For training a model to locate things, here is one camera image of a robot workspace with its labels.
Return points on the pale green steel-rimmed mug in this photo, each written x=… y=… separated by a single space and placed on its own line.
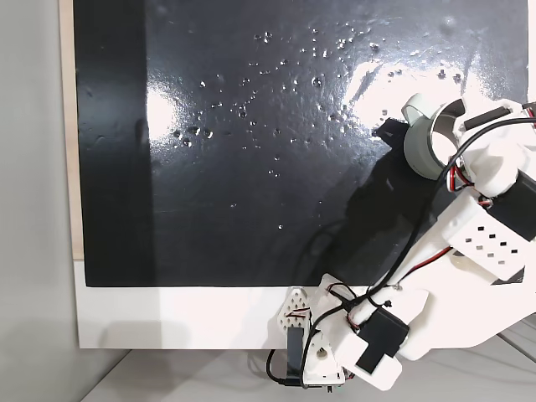
x=423 y=155

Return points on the black table clamp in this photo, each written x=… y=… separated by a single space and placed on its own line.
x=295 y=352

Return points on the black table mat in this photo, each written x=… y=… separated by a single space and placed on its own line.
x=251 y=167

